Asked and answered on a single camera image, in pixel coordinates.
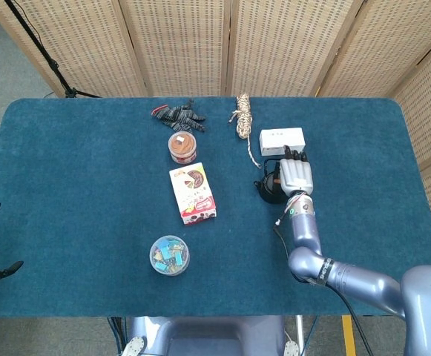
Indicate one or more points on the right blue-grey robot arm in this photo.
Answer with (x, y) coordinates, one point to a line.
(308, 237)

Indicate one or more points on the black round object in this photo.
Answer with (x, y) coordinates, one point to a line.
(267, 194)

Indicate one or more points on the dark striped knit glove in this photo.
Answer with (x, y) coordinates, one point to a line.
(178, 115)

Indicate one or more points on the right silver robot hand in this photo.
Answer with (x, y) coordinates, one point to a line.
(296, 176)

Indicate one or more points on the blue-grey robot torso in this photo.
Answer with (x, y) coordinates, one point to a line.
(204, 337)

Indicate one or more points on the white and red snack box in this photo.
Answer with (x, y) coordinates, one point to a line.
(193, 193)

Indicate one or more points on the white cardboard box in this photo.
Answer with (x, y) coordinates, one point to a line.
(278, 139)

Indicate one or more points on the clear tub of binder clips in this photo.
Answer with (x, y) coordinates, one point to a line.
(169, 256)

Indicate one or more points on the woven rattan folding screen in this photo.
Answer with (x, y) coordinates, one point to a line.
(181, 44)

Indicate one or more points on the small plastic jar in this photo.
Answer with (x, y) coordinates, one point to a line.
(182, 146)

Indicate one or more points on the black tripod stand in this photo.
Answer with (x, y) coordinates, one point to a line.
(48, 59)

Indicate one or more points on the blue carpet table cover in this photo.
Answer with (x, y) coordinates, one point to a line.
(89, 207)

